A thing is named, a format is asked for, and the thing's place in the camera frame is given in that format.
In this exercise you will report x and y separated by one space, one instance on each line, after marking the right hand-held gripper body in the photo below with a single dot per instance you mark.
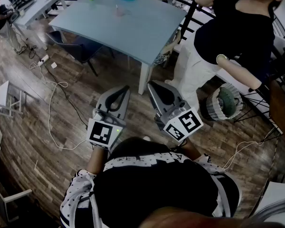
185 125

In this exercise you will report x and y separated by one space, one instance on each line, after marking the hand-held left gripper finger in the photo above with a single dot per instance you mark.
126 103
103 102

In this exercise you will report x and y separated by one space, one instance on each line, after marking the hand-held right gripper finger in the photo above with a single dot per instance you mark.
153 96
179 96

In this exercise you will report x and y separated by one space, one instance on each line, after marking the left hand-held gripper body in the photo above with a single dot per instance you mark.
102 133

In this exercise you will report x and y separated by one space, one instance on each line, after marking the pink cup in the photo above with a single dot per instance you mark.
120 12

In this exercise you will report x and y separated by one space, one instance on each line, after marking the person's left forearm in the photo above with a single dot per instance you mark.
97 160

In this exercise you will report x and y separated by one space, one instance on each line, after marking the person's right forearm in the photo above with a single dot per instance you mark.
192 149

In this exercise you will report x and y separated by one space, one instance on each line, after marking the person's white shoe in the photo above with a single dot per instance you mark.
146 138

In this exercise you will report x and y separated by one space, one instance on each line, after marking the patterned chair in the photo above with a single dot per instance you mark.
165 53

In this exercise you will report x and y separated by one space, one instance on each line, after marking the dark blue chair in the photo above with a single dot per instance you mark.
76 50

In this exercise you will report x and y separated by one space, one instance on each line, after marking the white power adapter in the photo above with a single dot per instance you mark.
54 65

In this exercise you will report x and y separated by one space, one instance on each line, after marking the person's black white shirt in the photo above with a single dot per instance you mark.
154 186

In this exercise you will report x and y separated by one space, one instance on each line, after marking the light blue table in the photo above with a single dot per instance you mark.
123 30

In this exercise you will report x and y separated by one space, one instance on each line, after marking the white power strip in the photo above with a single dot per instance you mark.
43 59

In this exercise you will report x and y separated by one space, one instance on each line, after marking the black metal railing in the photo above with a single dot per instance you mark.
192 13

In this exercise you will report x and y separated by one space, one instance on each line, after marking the brown wooden cabinet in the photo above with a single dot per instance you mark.
281 108

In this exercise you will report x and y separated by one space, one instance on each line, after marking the white stool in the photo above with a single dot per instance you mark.
2 94

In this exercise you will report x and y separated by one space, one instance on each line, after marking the white desk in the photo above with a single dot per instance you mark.
38 7

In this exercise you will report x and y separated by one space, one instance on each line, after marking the white panel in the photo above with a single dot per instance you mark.
278 193

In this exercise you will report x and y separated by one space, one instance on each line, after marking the white metal frame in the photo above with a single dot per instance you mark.
7 198

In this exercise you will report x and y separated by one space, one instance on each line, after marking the grey head mount rim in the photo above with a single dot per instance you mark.
270 208

